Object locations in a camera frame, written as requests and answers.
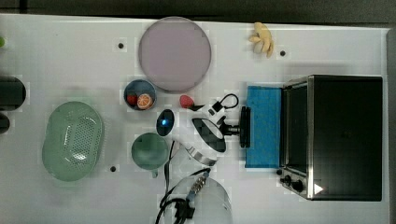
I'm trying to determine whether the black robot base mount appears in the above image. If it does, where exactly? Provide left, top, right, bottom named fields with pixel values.
left=0, top=76, right=26, bottom=134

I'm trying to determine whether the green perforated basket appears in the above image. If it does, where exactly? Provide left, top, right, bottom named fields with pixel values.
left=42, top=102, right=104, bottom=182

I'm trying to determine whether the small blue bowl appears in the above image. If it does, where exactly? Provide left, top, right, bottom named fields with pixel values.
left=123, top=79, right=156, bottom=111

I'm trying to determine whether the peeled banana toy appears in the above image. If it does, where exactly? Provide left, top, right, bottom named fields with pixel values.
left=248, top=22, right=275, bottom=58

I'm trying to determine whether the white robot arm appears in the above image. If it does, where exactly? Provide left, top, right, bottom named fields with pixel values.
left=155, top=105, right=233, bottom=224

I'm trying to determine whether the black toaster oven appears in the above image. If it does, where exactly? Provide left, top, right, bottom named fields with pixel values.
left=277, top=75, right=383, bottom=202

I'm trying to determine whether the strawberry in blue bowl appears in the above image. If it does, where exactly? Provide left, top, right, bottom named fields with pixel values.
left=127, top=95, right=137, bottom=105

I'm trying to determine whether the orange slice toy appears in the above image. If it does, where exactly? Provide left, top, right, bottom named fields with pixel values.
left=137, top=93, right=153, bottom=110

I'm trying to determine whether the red strawberry toy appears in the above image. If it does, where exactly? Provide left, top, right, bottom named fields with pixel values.
left=179, top=94, right=194, bottom=108

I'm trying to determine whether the green mug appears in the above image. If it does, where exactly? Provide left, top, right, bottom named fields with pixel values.
left=131, top=133, right=170, bottom=178

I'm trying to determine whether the green cylinder knob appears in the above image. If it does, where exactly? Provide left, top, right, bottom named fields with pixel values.
left=0, top=37, right=6, bottom=48

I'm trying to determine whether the oven door with black handle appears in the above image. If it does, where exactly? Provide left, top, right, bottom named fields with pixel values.
left=245, top=86, right=281, bottom=168

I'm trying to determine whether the large lilac plate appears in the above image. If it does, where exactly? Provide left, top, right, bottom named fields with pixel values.
left=138, top=17, right=212, bottom=92

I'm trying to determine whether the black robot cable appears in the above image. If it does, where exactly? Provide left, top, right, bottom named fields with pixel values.
left=153, top=92, right=240, bottom=224

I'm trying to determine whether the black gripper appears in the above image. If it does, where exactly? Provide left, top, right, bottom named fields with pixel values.
left=218, top=116, right=240, bottom=135

